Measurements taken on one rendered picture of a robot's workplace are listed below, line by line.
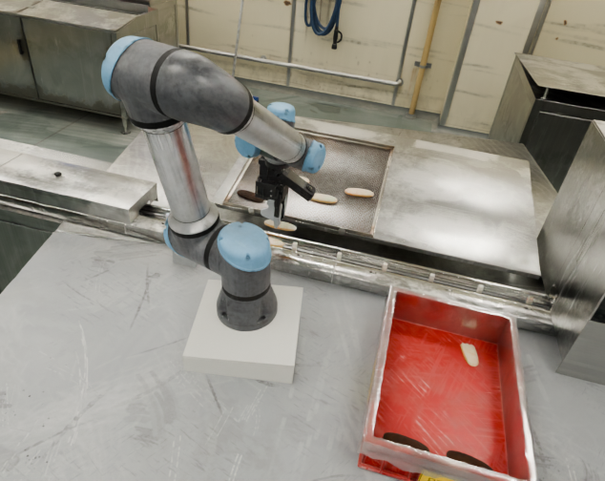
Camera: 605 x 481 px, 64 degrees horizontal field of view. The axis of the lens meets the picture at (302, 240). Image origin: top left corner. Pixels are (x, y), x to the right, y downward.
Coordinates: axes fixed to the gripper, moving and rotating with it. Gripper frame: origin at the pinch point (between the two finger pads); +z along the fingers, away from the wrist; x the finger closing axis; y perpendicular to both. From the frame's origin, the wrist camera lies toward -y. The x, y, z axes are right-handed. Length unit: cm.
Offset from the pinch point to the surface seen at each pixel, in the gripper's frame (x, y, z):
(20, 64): -203, 267, 49
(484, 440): 48, -61, 12
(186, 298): 28.7, 17.3, 11.7
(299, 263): 8.3, -8.7, 7.6
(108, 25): -211, 191, 11
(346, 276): 8.8, -23.1, 7.7
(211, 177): -36, 37, 12
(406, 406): 44, -44, 12
